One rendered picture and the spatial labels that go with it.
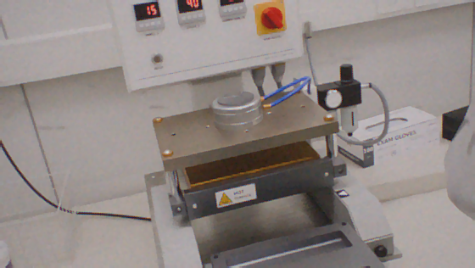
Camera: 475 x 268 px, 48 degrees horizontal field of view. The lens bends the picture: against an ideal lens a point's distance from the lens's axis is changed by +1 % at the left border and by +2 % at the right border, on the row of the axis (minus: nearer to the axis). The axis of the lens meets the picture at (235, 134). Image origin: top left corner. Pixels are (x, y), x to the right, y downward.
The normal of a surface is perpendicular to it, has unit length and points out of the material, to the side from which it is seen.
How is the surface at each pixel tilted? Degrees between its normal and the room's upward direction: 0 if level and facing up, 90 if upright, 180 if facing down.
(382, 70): 90
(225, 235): 0
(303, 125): 0
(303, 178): 90
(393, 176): 0
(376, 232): 41
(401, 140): 90
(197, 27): 90
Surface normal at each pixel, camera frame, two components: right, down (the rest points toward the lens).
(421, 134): 0.39, 0.31
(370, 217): 0.04, -0.47
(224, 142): -0.14, -0.91
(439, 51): 0.18, 0.36
